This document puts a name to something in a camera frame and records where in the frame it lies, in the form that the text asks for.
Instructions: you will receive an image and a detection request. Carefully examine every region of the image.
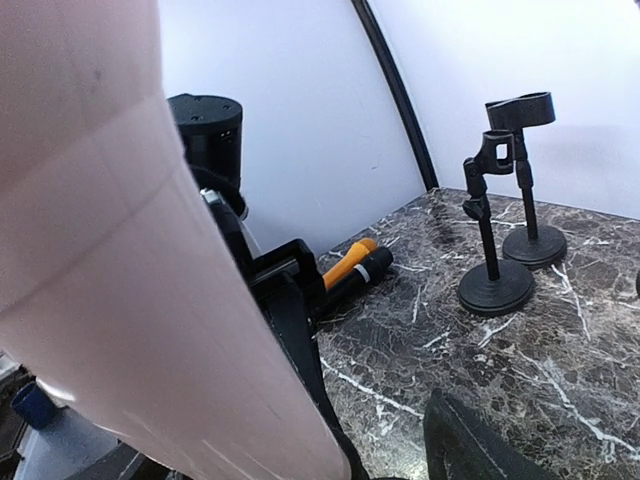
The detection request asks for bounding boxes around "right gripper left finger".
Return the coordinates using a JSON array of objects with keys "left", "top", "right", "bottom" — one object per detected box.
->
[{"left": 262, "top": 272, "right": 366, "bottom": 480}]

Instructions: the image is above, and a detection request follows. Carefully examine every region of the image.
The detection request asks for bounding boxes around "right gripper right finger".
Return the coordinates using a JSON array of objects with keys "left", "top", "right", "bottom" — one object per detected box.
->
[{"left": 423, "top": 389, "right": 556, "bottom": 479}]

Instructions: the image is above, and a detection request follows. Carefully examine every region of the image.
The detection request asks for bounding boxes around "black microphone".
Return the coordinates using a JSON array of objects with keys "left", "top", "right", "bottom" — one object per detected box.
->
[{"left": 310, "top": 245, "right": 394, "bottom": 322}]

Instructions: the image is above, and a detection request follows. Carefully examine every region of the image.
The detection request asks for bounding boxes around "orange microphone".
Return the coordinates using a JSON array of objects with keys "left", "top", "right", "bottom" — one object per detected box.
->
[{"left": 323, "top": 238, "right": 378, "bottom": 291}]

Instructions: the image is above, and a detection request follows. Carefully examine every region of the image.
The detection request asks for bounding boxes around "black stand of black microphone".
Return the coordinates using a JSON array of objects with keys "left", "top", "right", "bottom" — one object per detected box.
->
[{"left": 457, "top": 130, "right": 535, "bottom": 318}]

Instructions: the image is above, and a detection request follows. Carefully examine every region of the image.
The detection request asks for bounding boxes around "beige pink microphone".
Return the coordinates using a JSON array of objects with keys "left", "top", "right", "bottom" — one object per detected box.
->
[{"left": 1, "top": 1, "right": 351, "bottom": 479}]

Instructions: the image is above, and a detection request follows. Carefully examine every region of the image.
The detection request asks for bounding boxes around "black mic stand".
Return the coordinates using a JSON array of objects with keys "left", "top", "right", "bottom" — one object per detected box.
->
[{"left": 485, "top": 92, "right": 567, "bottom": 270}]

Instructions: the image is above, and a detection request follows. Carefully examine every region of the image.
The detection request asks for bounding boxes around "left black frame post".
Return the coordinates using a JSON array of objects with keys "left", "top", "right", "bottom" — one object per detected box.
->
[{"left": 350, "top": 0, "right": 439, "bottom": 191}]

